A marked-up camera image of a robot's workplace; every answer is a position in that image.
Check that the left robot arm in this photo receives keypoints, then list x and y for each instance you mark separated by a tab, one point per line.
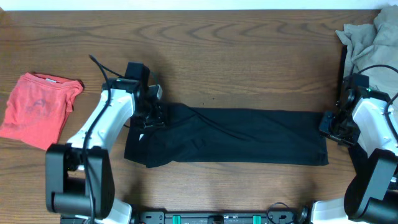
79	182

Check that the folded red t-shirt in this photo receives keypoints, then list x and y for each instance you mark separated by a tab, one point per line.
38	108

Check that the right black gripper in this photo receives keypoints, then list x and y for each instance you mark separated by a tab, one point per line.
331	127

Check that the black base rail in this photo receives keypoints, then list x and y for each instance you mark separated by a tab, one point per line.
277	215

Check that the beige khaki garment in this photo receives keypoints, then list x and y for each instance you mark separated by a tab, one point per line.
370	47

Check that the black polo shirt white logo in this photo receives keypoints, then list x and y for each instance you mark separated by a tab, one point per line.
230	135

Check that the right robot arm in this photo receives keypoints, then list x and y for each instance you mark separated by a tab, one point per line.
363	120

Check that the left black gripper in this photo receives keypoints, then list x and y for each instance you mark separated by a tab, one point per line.
153	117

